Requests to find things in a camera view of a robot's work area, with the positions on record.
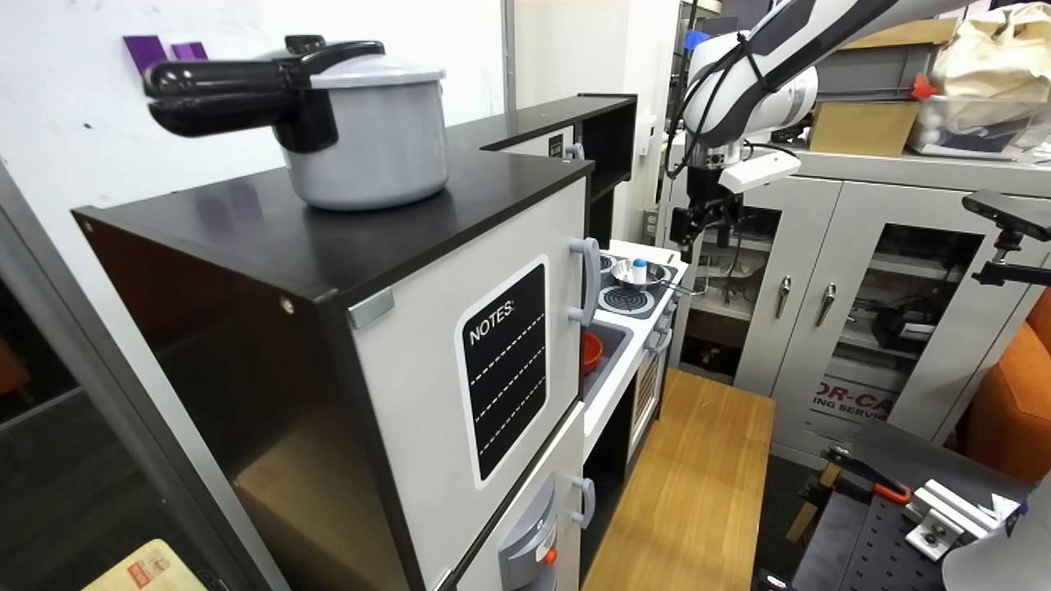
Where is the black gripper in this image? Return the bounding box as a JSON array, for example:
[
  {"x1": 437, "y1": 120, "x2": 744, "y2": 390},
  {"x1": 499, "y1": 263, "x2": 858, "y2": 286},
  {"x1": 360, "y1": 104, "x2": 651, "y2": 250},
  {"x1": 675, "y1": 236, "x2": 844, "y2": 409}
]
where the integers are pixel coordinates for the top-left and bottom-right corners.
[{"x1": 687, "y1": 190, "x2": 746, "y2": 242}]

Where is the small silver pan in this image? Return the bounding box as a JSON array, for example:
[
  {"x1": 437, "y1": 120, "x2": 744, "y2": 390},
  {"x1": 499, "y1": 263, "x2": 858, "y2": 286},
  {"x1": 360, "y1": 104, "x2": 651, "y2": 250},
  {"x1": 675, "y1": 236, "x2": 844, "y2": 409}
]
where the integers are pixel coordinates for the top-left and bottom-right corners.
[{"x1": 605, "y1": 253, "x2": 675, "y2": 293}]

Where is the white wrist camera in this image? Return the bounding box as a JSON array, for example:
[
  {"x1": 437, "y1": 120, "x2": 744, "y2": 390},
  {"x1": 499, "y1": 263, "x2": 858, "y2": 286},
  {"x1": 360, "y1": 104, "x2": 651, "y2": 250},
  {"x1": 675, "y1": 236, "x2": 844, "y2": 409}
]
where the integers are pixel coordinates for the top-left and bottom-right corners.
[{"x1": 715, "y1": 147, "x2": 805, "y2": 197}]

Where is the black notes chalkboard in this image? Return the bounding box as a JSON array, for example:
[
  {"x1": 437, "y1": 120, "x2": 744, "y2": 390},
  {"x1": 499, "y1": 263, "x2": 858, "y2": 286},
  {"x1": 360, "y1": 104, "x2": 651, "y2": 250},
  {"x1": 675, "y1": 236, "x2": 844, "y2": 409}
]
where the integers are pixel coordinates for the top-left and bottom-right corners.
[{"x1": 456, "y1": 260, "x2": 553, "y2": 486}]

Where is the grey curved cover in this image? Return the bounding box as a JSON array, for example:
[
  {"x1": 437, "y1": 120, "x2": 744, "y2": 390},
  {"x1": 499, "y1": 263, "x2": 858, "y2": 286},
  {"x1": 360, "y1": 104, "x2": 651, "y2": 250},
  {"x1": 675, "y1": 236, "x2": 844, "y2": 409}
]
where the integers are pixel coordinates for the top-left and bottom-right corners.
[{"x1": 941, "y1": 470, "x2": 1051, "y2": 591}]

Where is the white cabinet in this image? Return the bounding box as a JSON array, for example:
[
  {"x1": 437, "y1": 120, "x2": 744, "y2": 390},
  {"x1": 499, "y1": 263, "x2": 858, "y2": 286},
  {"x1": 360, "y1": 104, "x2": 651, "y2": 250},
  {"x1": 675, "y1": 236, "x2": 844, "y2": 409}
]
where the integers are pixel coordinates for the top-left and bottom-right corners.
[{"x1": 654, "y1": 140, "x2": 1051, "y2": 463}]

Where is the black clamp with orange handle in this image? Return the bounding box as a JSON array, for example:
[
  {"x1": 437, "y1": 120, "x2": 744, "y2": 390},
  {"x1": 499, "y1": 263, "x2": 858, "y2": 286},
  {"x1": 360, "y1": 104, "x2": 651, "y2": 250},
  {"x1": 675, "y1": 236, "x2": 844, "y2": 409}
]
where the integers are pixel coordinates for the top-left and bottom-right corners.
[{"x1": 816, "y1": 444, "x2": 914, "y2": 511}]

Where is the long grey fridge door handle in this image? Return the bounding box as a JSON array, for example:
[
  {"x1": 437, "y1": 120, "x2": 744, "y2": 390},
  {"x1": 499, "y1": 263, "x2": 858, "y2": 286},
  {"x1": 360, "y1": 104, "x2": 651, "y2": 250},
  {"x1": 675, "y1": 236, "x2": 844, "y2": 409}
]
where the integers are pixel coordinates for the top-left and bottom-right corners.
[{"x1": 565, "y1": 236, "x2": 605, "y2": 327}]

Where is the black camera stand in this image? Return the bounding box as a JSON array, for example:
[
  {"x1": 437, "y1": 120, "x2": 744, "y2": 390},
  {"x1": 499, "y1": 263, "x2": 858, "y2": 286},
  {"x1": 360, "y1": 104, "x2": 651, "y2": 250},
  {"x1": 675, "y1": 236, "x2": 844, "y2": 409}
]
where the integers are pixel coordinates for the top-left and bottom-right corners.
[{"x1": 961, "y1": 193, "x2": 1051, "y2": 288}]

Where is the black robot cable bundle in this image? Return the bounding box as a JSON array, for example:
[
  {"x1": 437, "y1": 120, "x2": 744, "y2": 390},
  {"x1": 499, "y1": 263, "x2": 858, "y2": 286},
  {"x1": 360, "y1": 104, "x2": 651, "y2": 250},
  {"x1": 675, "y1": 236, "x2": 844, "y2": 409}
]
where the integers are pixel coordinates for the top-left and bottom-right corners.
[{"x1": 660, "y1": 29, "x2": 772, "y2": 179}]

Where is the grey toy water dispenser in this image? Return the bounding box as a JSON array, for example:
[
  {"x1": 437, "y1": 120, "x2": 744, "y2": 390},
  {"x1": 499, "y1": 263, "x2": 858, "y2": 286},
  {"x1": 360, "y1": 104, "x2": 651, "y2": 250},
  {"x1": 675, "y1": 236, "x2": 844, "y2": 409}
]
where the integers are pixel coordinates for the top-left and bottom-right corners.
[{"x1": 499, "y1": 494, "x2": 563, "y2": 591}]

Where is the grey pot with black handle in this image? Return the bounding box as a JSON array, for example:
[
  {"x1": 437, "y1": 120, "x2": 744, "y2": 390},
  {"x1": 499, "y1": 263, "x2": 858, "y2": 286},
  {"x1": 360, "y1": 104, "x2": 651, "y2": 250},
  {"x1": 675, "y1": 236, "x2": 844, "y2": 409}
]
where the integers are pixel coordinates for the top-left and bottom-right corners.
[{"x1": 145, "y1": 31, "x2": 453, "y2": 212}]

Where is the grey metal shelf frame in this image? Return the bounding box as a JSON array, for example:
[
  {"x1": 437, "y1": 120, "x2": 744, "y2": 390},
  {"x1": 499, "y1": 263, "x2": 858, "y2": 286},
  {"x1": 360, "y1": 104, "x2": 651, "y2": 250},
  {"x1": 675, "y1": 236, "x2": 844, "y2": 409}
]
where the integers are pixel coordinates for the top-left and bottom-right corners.
[{"x1": 0, "y1": 161, "x2": 290, "y2": 591}]

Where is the white cloth bag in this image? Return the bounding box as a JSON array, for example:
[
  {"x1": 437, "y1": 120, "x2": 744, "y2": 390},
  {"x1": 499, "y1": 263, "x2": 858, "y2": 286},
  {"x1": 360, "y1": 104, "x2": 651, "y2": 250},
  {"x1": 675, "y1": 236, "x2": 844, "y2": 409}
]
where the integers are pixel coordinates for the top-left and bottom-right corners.
[{"x1": 930, "y1": 4, "x2": 1051, "y2": 112}]

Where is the red plate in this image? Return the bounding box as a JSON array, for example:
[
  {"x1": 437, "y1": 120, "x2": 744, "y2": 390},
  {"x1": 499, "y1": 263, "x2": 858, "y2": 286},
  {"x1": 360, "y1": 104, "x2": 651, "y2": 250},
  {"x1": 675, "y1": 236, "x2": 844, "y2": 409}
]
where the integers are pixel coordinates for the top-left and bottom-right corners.
[{"x1": 577, "y1": 327, "x2": 608, "y2": 376}]

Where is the silver aluminium bracket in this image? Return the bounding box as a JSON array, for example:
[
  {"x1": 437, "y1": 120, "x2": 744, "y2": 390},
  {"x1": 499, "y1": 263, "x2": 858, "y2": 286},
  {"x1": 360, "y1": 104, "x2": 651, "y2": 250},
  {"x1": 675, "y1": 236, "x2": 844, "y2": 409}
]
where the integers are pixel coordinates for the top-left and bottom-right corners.
[{"x1": 903, "y1": 476, "x2": 1029, "y2": 564}]

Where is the black and white toy kitchen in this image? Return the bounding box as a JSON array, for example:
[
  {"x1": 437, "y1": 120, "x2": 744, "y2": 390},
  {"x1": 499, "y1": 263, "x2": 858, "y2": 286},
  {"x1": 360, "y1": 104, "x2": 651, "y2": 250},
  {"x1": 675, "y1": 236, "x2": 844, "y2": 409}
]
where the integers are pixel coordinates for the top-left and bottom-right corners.
[{"x1": 74, "y1": 92, "x2": 696, "y2": 591}]

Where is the yellow packet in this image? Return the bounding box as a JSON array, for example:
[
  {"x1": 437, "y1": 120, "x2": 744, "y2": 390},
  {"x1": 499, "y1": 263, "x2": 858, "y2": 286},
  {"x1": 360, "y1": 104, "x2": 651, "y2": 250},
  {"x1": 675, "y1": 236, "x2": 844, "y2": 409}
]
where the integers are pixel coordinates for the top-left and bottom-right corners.
[{"x1": 79, "y1": 536, "x2": 211, "y2": 591}]

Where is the short grey fridge door handle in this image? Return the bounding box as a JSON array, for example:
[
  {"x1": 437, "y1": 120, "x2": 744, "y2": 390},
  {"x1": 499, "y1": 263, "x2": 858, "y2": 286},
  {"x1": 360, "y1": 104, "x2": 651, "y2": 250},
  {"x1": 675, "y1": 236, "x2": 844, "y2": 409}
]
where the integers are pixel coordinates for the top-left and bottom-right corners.
[{"x1": 565, "y1": 472, "x2": 597, "y2": 527}]

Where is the orange chair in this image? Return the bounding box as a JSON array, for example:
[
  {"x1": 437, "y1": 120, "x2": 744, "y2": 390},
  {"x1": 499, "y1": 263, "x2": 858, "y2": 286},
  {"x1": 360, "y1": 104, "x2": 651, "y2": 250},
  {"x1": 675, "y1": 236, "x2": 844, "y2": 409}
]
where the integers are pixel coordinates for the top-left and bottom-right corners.
[{"x1": 964, "y1": 323, "x2": 1051, "y2": 486}]

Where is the clear plastic storage box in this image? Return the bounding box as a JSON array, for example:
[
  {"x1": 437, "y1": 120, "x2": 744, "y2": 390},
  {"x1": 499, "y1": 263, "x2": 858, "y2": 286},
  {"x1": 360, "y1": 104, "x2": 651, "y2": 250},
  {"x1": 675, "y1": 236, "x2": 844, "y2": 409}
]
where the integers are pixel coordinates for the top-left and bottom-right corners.
[{"x1": 914, "y1": 95, "x2": 1051, "y2": 164}]

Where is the small cardboard box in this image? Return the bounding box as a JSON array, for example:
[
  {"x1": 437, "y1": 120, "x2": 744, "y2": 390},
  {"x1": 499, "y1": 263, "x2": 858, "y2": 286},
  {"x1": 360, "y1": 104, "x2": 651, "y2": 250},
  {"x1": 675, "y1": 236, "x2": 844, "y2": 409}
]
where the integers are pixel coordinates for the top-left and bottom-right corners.
[{"x1": 810, "y1": 98, "x2": 923, "y2": 156}]

